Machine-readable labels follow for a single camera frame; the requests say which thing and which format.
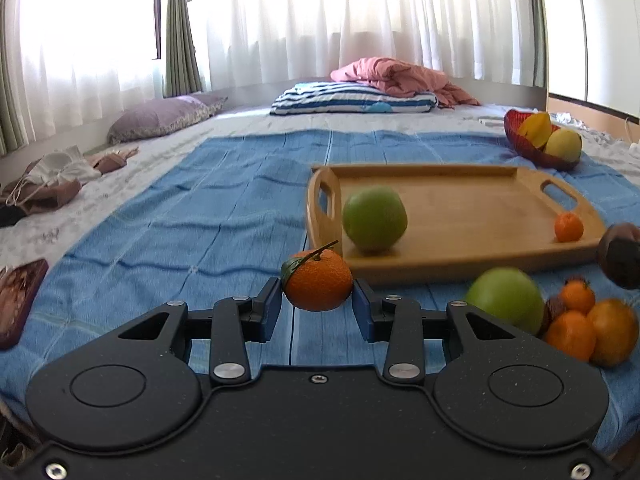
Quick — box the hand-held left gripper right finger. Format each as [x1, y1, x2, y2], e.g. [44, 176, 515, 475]
[352, 278, 521, 386]

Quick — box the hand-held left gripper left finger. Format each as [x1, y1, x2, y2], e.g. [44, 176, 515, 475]
[116, 276, 284, 387]

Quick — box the mandarin with green leaf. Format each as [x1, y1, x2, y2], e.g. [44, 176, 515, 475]
[280, 240, 354, 312]

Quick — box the green apple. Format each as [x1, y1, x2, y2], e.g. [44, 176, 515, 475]
[342, 186, 408, 254]
[465, 267, 546, 336]

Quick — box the wooden serving tray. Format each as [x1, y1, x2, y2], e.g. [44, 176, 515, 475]
[306, 162, 607, 288]

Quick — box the round orange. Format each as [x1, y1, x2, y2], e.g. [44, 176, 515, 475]
[544, 310, 597, 363]

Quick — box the small mandarin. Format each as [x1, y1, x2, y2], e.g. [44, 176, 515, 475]
[554, 211, 585, 243]

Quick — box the orange persimmon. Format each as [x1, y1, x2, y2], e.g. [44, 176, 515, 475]
[586, 298, 639, 367]

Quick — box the blue checked blanket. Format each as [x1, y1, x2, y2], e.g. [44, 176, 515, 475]
[0, 129, 640, 456]

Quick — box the grey floral bed sheet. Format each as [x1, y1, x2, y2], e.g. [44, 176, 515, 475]
[0, 91, 640, 273]

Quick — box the blue white striped pillow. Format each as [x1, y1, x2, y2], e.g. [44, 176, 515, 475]
[270, 81, 439, 115]

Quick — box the small tangerine with stem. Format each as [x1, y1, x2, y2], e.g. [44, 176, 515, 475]
[559, 277, 597, 315]

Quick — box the red glass bowl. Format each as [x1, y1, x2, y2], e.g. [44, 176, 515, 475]
[503, 108, 583, 171]

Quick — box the purple floral pillow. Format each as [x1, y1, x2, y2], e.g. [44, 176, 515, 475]
[106, 93, 229, 145]

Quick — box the pink crumpled blanket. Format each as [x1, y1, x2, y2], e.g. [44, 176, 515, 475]
[330, 57, 482, 108]

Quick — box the yellow starfruit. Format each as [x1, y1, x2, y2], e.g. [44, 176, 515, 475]
[516, 111, 554, 150]

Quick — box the pile of clothes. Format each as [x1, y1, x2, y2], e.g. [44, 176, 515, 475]
[0, 147, 139, 217]

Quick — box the white garment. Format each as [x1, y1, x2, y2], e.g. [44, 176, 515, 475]
[24, 145, 103, 187]

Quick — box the brown patterned pouch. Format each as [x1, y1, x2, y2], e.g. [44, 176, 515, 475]
[0, 258, 49, 351]

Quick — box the green curtain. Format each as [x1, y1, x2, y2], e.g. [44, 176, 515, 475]
[162, 0, 203, 98]
[529, 0, 549, 90]
[0, 0, 25, 157]

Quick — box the white sheer curtain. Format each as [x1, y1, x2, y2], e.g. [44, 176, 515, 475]
[172, 0, 546, 97]
[10, 0, 165, 126]

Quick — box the white wardrobe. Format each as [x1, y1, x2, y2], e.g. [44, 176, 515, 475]
[546, 0, 640, 126]

